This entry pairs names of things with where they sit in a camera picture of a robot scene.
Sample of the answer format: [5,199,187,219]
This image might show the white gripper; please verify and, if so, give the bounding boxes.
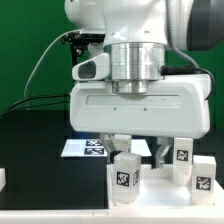
[70,74,210,169]

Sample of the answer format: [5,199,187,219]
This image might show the white square table top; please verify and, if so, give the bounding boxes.
[106,163,224,210]

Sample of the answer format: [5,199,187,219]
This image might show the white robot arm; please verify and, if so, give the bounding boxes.
[65,0,224,160]

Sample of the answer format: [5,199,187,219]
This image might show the paper sheet with markers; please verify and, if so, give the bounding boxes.
[61,139,151,157]

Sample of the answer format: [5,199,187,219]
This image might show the white obstacle front bar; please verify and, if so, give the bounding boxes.
[0,210,224,224]

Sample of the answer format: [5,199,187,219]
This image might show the white obstacle bar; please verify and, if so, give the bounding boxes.
[0,168,6,192]
[0,210,224,224]

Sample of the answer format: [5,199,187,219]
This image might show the white obstacle left bar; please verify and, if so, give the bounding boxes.
[0,168,6,192]

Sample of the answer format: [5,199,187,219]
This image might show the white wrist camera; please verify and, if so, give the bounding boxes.
[72,53,110,81]

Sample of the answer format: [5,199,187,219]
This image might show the black cables on table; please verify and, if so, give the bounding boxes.
[0,94,73,118]

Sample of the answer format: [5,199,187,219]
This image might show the black camera stand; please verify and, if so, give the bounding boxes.
[61,29,105,66]

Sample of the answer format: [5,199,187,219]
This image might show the grey cable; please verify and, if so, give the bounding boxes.
[23,29,79,101]

